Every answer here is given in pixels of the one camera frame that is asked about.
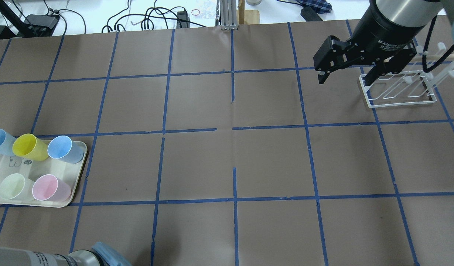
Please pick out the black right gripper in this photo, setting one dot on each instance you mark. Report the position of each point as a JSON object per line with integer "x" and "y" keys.
{"x": 382, "y": 32}

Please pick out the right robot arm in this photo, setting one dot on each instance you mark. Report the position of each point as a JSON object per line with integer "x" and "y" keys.
{"x": 417, "y": 13}

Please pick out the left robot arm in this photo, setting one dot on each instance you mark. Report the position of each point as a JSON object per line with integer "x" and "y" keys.
{"x": 100, "y": 254}

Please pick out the blue plastic cup middle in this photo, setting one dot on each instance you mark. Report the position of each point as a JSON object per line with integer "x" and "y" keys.
{"x": 65, "y": 149}

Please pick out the pink plastic cup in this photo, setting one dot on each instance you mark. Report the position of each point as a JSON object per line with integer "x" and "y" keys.
{"x": 50, "y": 188}

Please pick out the yellow plastic cup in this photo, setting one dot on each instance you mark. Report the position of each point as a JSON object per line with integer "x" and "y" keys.
{"x": 30, "y": 147}

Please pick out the light blue cup far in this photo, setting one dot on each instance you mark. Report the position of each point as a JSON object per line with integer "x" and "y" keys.
{"x": 6, "y": 143}

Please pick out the pale green plastic cup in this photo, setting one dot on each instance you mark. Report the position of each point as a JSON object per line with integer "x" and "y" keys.
{"x": 17, "y": 187}

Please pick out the blue checked cloth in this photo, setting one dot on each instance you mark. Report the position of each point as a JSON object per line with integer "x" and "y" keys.
{"x": 319, "y": 6}

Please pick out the wooden stand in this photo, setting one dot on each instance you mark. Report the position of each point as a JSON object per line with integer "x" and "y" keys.
{"x": 247, "y": 17}

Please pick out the black power adapter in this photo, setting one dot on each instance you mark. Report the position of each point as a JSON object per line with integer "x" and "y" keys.
{"x": 183, "y": 19}

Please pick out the cream plastic tray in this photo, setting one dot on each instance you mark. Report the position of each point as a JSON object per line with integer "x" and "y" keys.
{"x": 67, "y": 172}

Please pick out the white wire cup rack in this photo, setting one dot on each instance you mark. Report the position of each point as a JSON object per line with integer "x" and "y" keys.
{"x": 412, "y": 86}

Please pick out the aluminium frame post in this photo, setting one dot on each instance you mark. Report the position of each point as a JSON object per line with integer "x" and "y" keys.
{"x": 228, "y": 14}

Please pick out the black camera stand base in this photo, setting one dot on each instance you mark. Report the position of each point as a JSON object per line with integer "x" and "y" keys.
{"x": 16, "y": 23}

